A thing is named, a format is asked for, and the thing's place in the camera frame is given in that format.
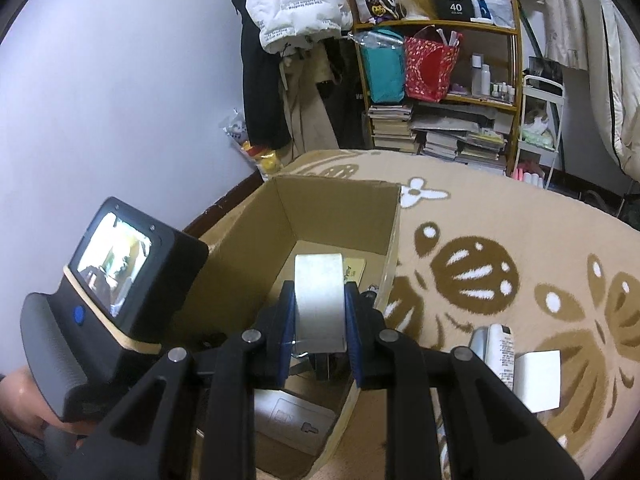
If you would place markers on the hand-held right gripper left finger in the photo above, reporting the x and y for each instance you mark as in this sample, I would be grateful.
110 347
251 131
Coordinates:
287 320

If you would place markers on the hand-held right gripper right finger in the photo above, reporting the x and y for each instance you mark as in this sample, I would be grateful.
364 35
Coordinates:
352 330

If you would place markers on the white square adapter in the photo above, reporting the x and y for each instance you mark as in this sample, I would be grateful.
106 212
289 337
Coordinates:
320 300

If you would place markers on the cardboard box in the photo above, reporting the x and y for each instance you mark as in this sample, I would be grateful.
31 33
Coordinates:
330 210

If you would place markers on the person's left hand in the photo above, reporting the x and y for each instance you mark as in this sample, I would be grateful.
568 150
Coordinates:
25 395

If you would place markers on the white tube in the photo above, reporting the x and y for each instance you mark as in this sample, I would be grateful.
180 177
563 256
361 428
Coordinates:
500 355

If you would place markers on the clear plastic bag with toys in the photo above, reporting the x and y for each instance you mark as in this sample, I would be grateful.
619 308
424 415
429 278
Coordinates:
260 157

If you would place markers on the white plug charger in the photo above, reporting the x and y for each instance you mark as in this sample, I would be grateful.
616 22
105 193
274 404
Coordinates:
537 380

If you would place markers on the beige coat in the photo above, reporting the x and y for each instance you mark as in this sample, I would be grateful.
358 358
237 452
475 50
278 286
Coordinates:
305 120

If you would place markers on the stack of books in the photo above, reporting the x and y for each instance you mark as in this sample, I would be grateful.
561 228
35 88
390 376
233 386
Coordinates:
395 130

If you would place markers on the black coat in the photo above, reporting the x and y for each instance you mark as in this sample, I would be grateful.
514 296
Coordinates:
260 100

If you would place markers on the dark hanging garment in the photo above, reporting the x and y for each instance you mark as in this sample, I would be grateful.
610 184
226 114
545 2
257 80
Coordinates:
350 110

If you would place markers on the pink and white bottles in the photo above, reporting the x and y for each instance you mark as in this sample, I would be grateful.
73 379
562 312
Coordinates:
529 177

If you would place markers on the teal bag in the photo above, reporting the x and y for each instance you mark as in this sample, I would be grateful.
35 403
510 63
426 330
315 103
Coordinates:
382 75

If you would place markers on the white trolley cart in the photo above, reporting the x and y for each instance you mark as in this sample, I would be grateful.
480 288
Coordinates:
535 146

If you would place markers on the wooden shelf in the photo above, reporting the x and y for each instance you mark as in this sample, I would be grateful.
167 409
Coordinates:
480 102

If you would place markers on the pale green tissue pack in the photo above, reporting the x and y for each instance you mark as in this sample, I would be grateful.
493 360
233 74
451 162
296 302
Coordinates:
537 137

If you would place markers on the red gift bag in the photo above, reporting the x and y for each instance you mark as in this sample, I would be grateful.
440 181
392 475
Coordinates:
425 70

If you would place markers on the row of small bottles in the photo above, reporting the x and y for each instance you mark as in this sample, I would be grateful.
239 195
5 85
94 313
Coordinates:
502 92

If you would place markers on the white bottle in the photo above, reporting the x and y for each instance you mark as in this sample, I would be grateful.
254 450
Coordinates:
486 82
476 77

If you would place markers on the white puffer jacket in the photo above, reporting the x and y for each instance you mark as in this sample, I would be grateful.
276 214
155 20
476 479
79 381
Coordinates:
295 5

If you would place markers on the black box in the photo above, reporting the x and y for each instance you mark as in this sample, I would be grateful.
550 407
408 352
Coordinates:
454 2

